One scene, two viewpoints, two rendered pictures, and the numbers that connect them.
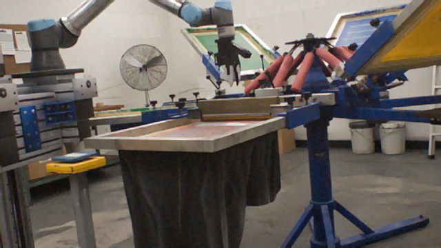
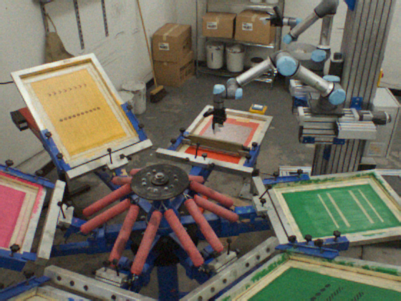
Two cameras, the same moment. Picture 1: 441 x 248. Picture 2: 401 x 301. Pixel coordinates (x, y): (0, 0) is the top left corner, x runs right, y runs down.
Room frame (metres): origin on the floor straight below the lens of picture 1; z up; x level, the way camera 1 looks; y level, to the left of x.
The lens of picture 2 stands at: (4.33, -0.74, 2.60)
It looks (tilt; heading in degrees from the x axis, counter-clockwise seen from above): 31 degrees down; 164
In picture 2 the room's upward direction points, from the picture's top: 1 degrees clockwise
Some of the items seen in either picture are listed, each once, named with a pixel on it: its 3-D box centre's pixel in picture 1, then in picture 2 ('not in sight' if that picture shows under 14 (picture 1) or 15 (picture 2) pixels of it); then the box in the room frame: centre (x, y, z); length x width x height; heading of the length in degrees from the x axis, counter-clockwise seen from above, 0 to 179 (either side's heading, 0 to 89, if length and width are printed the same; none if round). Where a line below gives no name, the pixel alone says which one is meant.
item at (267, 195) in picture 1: (253, 189); not in sight; (1.64, -0.10, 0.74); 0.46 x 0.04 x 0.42; 145
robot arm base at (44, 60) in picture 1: (46, 59); (327, 99); (2.04, 0.74, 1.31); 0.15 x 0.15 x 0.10
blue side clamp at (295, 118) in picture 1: (299, 115); (178, 144); (1.84, -0.33, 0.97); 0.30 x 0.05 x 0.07; 145
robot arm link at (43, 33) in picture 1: (43, 33); (330, 85); (2.05, 0.74, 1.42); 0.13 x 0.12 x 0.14; 166
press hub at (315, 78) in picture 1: (318, 147); (166, 264); (2.66, -0.57, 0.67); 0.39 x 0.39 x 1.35
